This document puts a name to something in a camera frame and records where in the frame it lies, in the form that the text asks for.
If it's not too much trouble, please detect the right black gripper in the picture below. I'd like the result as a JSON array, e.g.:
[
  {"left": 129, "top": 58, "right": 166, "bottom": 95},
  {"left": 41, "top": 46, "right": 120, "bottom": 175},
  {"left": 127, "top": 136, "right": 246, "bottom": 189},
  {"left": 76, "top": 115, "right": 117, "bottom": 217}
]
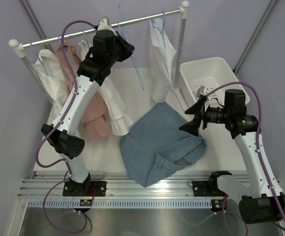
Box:
[{"left": 180, "top": 98, "right": 231, "bottom": 136}]

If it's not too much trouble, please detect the blue wire hanger of skirt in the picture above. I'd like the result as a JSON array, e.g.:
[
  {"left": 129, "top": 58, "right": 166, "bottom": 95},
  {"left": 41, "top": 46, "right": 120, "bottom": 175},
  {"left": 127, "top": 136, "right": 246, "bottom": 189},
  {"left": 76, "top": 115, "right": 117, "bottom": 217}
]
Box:
[{"left": 118, "top": 4, "right": 145, "bottom": 90}]

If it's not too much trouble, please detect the blue denim skirt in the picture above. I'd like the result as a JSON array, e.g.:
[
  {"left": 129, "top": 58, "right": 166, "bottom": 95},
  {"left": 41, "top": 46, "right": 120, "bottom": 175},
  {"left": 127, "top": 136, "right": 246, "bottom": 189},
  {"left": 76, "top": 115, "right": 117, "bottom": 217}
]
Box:
[{"left": 119, "top": 102, "right": 207, "bottom": 187}]

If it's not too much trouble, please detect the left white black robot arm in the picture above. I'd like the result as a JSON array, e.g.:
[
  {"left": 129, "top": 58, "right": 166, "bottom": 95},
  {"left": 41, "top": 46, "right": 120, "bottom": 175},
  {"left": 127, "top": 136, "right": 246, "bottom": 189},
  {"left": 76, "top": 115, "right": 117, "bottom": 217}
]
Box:
[{"left": 41, "top": 29, "right": 135, "bottom": 196}]

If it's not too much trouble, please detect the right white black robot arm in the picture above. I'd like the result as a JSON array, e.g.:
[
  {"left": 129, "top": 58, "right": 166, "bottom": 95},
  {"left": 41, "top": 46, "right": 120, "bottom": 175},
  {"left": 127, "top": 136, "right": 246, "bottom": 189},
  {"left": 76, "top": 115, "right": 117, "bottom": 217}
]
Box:
[{"left": 179, "top": 89, "right": 285, "bottom": 224}]

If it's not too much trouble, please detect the white skirt on right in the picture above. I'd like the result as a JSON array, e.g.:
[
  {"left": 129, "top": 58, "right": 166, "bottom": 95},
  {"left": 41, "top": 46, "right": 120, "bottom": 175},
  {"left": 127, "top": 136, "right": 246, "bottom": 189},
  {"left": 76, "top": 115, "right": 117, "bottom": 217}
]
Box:
[{"left": 149, "top": 18, "right": 177, "bottom": 103}]

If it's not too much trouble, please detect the white plastic basket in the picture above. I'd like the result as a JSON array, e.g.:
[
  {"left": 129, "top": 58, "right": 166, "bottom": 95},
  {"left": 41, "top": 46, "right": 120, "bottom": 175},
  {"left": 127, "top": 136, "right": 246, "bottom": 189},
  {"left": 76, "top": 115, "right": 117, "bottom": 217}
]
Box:
[{"left": 179, "top": 57, "right": 238, "bottom": 108}]

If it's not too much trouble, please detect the white ruffled dress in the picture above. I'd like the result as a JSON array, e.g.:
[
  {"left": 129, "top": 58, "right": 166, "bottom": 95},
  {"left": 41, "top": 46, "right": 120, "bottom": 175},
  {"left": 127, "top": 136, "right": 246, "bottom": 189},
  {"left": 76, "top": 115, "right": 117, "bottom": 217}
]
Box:
[{"left": 77, "top": 40, "right": 134, "bottom": 136}]

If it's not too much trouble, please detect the pink dress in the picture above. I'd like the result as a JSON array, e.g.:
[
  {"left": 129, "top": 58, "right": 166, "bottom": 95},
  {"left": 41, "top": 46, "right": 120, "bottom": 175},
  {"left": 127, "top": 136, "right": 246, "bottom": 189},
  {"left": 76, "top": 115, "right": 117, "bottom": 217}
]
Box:
[{"left": 67, "top": 46, "right": 111, "bottom": 140}]

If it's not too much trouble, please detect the white garment far left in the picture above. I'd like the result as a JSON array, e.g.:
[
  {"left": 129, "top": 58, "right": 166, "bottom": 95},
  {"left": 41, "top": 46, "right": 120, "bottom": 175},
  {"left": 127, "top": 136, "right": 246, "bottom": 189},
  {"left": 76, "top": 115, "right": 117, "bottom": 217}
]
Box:
[{"left": 32, "top": 49, "right": 70, "bottom": 116}]

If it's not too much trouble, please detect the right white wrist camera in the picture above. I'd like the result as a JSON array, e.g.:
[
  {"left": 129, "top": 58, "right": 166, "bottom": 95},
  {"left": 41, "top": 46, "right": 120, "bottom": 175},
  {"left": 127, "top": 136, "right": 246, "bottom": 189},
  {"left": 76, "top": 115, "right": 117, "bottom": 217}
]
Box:
[{"left": 196, "top": 86, "right": 218, "bottom": 114}]

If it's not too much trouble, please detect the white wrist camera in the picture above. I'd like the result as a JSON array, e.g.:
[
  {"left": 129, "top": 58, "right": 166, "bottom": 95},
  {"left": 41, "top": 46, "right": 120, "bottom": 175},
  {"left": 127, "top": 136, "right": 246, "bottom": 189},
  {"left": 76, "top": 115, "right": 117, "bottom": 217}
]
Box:
[
  {"left": 196, "top": 86, "right": 218, "bottom": 114},
  {"left": 96, "top": 16, "right": 117, "bottom": 36}
]

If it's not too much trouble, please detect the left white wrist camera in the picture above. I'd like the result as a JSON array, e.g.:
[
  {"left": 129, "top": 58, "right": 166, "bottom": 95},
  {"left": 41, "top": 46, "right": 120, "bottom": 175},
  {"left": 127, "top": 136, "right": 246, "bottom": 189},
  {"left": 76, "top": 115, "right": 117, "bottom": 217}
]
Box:
[{"left": 96, "top": 16, "right": 117, "bottom": 36}]

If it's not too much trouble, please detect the blue wire hanger right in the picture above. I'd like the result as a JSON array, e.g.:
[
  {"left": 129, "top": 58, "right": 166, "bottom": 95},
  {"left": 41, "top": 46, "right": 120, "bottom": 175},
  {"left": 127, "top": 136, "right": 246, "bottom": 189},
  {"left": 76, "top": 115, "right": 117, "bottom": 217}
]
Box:
[{"left": 151, "top": 11, "right": 166, "bottom": 47}]

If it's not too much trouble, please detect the blue wire hanger of pink dress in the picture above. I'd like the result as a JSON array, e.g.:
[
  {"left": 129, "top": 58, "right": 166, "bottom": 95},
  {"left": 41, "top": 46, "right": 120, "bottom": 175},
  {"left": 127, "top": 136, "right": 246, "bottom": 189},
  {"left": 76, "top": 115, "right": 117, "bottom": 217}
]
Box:
[{"left": 57, "top": 33, "right": 76, "bottom": 77}]

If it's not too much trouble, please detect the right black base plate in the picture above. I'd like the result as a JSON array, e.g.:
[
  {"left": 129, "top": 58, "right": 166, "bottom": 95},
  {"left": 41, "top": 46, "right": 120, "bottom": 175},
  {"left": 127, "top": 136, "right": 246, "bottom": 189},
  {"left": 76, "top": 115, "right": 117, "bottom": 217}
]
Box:
[{"left": 191, "top": 180, "right": 225, "bottom": 197}]

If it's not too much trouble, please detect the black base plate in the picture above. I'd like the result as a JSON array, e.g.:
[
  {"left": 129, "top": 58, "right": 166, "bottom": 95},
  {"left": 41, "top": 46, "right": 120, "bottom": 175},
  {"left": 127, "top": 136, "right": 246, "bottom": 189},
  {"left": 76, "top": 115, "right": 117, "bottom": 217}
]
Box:
[
  {"left": 191, "top": 180, "right": 225, "bottom": 197},
  {"left": 63, "top": 180, "right": 107, "bottom": 197}
]

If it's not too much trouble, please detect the blue wire hanger far left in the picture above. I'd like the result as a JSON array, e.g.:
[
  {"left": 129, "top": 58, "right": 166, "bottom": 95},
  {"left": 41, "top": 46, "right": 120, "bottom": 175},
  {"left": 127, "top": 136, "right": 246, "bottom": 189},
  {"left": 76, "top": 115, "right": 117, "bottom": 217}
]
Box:
[{"left": 29, "top": 41, "right": 48, "bottom": 76}]

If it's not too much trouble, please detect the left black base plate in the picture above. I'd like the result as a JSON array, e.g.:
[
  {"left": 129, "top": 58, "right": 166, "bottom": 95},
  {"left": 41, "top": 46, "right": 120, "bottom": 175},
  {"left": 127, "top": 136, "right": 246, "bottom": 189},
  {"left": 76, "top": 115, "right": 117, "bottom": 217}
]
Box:
[{"left": 63, "top": 180, "right": 107, "bottom": 197}]

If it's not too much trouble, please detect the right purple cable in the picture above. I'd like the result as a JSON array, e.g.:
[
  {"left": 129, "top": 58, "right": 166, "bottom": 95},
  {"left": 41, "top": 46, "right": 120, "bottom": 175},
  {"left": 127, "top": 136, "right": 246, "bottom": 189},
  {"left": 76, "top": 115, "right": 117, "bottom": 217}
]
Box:
[{"left": 201, "top": 82, "right": 285, "bottom": 235}]

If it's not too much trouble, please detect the aluminium mounting rail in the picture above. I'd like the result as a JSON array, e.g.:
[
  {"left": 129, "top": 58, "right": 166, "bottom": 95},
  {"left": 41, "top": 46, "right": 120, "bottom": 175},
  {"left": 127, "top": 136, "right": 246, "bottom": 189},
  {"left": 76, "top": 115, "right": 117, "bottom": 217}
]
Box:
[{"left": 17, "top": 171, "right": 256, "bottom": 199}]

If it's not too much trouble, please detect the white slotted cable duct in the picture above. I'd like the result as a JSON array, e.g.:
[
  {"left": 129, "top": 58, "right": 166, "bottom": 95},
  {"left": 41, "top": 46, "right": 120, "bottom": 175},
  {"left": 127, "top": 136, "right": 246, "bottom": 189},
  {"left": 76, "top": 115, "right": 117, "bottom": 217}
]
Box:
[{"left": 28, "top": 199, "right": 212, "bottom": 209}]

